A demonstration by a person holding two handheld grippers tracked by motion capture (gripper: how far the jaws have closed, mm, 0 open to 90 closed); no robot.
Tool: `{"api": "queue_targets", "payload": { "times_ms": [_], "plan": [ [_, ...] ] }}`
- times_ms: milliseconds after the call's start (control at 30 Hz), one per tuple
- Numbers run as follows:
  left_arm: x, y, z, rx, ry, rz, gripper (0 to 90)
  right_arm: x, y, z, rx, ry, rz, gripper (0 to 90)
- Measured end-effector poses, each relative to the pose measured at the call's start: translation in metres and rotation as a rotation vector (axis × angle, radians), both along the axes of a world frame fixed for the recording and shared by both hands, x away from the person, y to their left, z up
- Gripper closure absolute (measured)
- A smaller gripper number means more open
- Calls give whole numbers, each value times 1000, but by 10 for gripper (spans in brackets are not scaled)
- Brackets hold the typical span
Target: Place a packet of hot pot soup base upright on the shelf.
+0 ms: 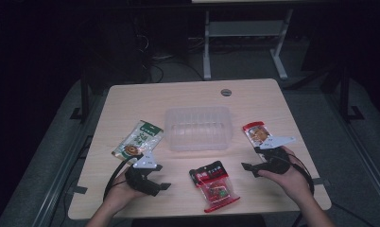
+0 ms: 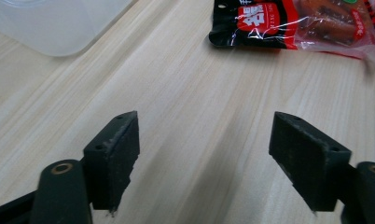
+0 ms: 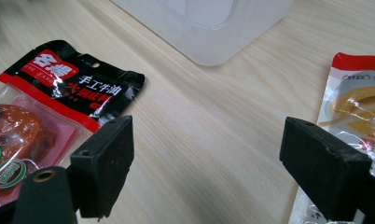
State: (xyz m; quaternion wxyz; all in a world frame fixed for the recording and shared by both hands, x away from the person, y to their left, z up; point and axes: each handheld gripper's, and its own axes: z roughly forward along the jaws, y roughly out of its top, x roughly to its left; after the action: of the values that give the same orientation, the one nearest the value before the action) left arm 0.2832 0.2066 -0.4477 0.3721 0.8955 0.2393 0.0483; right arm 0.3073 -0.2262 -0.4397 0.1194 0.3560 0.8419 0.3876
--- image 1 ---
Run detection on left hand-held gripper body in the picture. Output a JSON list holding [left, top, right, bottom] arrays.
[[125, 150, 163, 197]]

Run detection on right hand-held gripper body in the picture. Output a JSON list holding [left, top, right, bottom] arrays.
[[257, 136, 296, 175]]

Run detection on red-edged clear snack packet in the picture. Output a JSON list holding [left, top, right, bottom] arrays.
[[242, 121, 273, 148]]

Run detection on green snack packet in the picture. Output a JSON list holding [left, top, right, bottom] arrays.
[[111, 119, 164, 169]]

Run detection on red and black snack packet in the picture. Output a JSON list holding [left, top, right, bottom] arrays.
[[188, 160, 241, 214]]

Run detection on clear plastic slotted container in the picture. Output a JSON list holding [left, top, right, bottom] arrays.
[[164, 106, 234, 152]]

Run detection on person's left hand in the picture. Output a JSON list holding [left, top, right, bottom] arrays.
[[104, 169, 148, 212]]

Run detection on person's right hand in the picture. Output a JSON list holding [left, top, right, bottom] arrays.
[[258, 146, 312, 202]]

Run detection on black metal stand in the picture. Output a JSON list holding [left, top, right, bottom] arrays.
[[69, 70, 92, 122], [337, 65, 366, 122]]

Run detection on left hand-held gripper cable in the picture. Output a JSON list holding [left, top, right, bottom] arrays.
[[102, 154, 145, 201]]

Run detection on hand-held gripper cable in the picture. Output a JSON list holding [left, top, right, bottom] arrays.
[[272, 150, 316, 227], [102, 154, 145, 201]]

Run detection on right hand-held gripper cable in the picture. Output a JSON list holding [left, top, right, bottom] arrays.
[[272, 150, 316, 227]]

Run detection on aluminium floor rail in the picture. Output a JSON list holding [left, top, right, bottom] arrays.
[[31, 94, 101, 227], [323, 91, 380, 202]]

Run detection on black floor cables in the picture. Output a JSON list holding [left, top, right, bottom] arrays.
[[140, 34, 205, 83]]

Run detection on white metal table frame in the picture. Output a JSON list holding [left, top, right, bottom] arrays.
[[202, 9, 295, 80]]

